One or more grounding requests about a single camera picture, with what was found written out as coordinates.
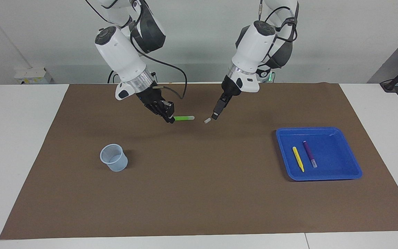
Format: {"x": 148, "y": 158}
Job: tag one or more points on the green pen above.
{"x": 183, "y": 118}

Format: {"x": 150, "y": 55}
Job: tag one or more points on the blue plastic tray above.
{"x": 333, "y": 155}

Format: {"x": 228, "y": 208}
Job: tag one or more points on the purple pen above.
{"x": 309, "y": 152}

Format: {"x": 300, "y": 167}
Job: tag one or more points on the white power box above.
{"x": 33, "y": 76}

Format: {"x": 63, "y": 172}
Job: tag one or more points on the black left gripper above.
{"x": 230, "y": 90}

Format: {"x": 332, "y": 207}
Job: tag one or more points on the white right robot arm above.
{"x": 123, "y": 58}

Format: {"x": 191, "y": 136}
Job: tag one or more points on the brown table mat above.
{"x": 199, "y": 193}

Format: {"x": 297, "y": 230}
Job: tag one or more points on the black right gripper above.
{"x": 152, "y": 98}

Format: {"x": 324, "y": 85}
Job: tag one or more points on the translucent plastic cup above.
{"x": 116, "y": 164}

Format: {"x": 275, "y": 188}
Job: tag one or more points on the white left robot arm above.
{"x": 252, "y": 45}

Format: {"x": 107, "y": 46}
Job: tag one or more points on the yellow pen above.
{"x": 298, "y": 159}

